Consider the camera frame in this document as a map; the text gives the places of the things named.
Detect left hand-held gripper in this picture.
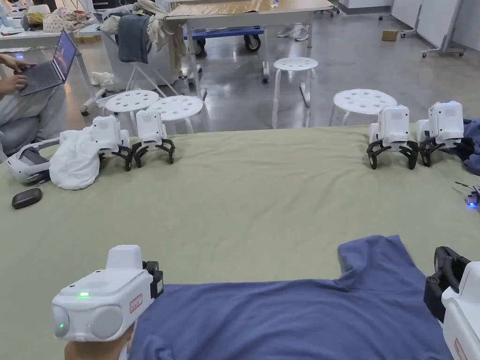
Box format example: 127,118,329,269
51,245,165,343

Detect white table with bags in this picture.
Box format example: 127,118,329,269
0,0,104,51

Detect small device with blue light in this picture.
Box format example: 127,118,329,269
455,181,480,211

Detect wooden top table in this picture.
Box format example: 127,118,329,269
162,0,337,84

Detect white headset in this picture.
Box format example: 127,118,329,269
6,137,63,186

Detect white rack with clothes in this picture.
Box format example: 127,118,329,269
79,3,205,117

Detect crumpled white cloth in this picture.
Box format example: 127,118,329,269
90,71,116,87

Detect dark blue garment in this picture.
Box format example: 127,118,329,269
455,118,480,174

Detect spare hand-held gripper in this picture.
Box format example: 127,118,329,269
416,100,466,168
91,115,134,172
133,109,176,169
367,105,419,171

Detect blue wheeled cart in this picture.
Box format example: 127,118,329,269
183,25,264,58

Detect person's left hand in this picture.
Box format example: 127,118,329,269
63,330,133,360

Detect blue shirt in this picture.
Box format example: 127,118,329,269
127,234,455,360

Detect bed with pale green sheet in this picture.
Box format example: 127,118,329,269
0,125,480,360

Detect white round stool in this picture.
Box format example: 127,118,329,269
329,88,398,128
145,95,211,136
272,56,319,129
104,90,161,130

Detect black oval case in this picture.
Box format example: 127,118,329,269
11,187,43,210

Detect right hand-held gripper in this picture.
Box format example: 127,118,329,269
423,246,480,360

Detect white wheeled board stand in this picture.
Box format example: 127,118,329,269
378,0,480,58

